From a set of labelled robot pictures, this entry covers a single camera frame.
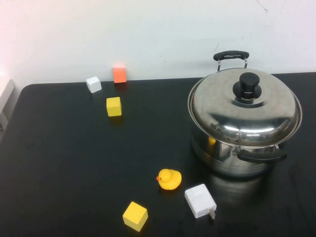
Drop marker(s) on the steel pot lid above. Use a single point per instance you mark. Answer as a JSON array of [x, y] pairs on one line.
[[247, 116]]

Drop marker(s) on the orange cube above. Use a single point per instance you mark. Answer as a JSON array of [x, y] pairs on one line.
[[119, 74]]

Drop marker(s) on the yellow cube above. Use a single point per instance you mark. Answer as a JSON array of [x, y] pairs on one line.
[[135, 216], [113, 106]]

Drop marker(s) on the stainless steel cooking pot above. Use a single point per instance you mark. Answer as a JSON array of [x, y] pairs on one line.
[[222, 160]]

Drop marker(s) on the white cube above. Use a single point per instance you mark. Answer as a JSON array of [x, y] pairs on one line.
[[93, 84]]

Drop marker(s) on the white plug charger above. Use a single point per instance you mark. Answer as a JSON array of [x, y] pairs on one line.
[[200, 201]]

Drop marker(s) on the yellow rubber duck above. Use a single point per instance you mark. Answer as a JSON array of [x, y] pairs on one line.
[[170, 181]]

